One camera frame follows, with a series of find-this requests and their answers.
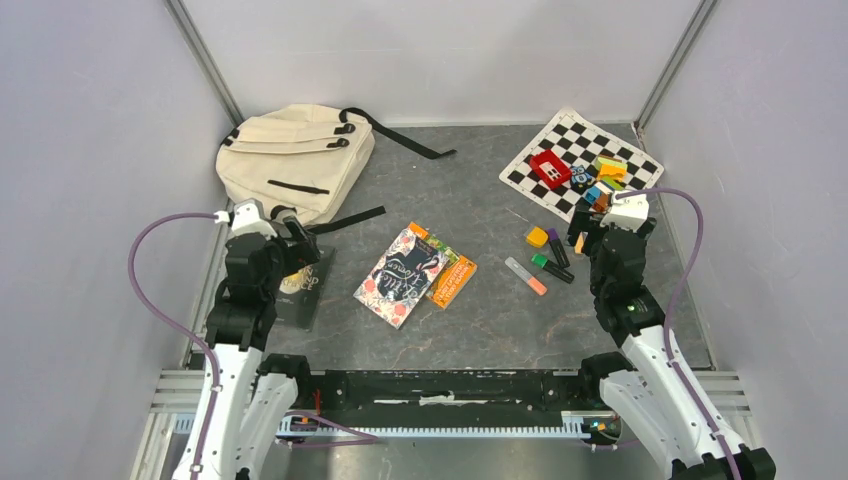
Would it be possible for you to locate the cream canvas backpack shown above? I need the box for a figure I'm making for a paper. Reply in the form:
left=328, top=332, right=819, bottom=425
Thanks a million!
left=215, top=104, right=456, bottom=226

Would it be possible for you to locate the purple black highlighter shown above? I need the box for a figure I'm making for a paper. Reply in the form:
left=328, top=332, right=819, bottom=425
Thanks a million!
left=546, top=228, right=570, bottom=269

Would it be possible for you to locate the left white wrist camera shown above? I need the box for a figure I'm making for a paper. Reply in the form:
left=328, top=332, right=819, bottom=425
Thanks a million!
left=214, top=199, right=278, bottom=239

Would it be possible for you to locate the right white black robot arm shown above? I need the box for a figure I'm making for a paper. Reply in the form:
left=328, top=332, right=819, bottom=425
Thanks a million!
left=568, top=196, right=777, bottom=479

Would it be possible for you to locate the green orange toy block stack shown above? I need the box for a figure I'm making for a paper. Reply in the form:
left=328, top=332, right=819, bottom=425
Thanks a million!
left=593, top=155, right=628, bottom=191

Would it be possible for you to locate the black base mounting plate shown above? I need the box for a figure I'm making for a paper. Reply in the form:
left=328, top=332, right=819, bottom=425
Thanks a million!
left=291, top=369, right=615, bottom=428

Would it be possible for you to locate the green black highlighter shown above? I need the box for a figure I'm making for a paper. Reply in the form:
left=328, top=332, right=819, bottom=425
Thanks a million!
left=531, top=254, right=574, bottom=284

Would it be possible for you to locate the black white checkerboard mat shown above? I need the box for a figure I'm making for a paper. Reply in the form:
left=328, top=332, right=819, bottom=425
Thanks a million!
left=499, top=108, right=664, bottom=222

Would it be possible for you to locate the floral cover book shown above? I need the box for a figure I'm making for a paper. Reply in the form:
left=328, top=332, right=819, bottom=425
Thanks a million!
left=353, top=227, right=448, bottom=329

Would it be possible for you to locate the blue owl toy figure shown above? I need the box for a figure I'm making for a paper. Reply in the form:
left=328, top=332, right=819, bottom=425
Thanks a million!
left=570, top=166, right=595, bottom=192

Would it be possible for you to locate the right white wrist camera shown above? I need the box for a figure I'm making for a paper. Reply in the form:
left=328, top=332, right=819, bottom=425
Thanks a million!
left=600, top=191, right=650, bottom=232

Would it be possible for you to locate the light orange highlighter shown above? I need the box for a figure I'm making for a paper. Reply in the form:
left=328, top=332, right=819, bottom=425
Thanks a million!
left=574, top=232, right=586, bottom=255

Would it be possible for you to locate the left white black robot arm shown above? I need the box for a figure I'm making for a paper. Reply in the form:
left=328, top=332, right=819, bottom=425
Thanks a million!
left=172, top=199, right=320, bottom=479

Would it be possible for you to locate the red toy block house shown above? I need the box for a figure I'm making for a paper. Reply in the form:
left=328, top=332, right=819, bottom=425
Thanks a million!
left=529, top=150, right=572, bottom=190

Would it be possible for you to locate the orange cover book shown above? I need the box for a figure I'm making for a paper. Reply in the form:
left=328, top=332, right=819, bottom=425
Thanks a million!
left=408, top=222, right=478, bottom=309

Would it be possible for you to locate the blue orange toy block stack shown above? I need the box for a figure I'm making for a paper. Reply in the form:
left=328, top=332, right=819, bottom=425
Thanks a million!
left=583, top=181, right=614, bottom=213

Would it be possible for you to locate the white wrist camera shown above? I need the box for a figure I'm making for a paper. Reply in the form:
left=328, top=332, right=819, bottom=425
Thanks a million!
left=214, top=199, right=278, bottom=239
left=600, top=191, right=650, bottom=232

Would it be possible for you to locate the black dark book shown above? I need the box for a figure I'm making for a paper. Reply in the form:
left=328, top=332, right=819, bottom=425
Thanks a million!
left=275, top=245, right=336, bottom=331

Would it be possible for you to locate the white slotted cable duct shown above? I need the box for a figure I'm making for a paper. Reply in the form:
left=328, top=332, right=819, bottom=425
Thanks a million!
left=173, top=410, right=623, bottom=440

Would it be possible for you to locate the grey orange highlighter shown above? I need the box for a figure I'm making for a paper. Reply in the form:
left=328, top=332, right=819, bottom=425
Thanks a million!
left=505, top=257, right=547, bottom=296

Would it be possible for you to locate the yellow highlighter cap piece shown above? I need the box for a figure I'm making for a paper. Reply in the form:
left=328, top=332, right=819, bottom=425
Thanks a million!
left=525, top=226, right=549, bottom=248

